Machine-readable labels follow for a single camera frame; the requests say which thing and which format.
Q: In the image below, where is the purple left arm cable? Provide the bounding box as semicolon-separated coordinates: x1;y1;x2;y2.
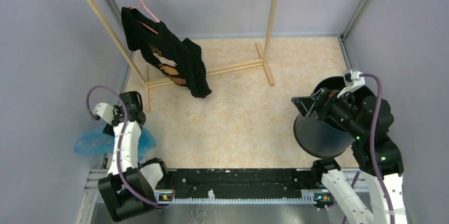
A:
86;85;169;208

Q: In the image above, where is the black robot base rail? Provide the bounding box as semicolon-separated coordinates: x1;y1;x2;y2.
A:
154;168;333;207

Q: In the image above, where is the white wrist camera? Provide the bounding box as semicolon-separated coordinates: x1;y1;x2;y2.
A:
93;103;114;125
337;69;366;98

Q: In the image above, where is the wooden clothes rack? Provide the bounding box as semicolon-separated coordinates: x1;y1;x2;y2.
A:
86;0;278;112

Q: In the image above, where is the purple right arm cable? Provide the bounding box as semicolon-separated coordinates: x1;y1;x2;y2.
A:
361;73;397;224

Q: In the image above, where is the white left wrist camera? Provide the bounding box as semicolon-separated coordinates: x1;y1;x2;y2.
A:
93;103;114;125

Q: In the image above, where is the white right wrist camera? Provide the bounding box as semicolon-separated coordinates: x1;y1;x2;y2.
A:
337;69;366;98

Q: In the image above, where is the metal corner frame right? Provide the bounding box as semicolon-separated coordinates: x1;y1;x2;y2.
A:
338;0;371;69

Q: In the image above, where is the metal corner frame left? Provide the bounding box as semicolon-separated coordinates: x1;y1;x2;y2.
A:
96;0;134;92

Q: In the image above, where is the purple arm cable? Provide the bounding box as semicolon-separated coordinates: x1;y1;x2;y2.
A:
361;73;397;224
86;85;169;208

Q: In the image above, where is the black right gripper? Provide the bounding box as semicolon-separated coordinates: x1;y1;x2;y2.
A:
291;83;365;138

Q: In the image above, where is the black round trash bin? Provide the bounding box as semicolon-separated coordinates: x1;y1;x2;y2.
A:
293;76;374;158

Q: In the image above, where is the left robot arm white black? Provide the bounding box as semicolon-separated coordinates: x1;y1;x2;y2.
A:
93;91;170;222

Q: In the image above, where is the blue plastic trash bag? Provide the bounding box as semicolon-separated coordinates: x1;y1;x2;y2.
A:
74;124;157;162

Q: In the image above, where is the metal corner frame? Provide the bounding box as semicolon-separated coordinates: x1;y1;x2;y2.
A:
96;0;134;92
338;0;371;69

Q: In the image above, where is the black printed t-shirt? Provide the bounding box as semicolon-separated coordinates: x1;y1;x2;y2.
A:
121;7;212;98

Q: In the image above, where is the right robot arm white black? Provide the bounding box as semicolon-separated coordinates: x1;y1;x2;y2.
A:
291;87;408;223

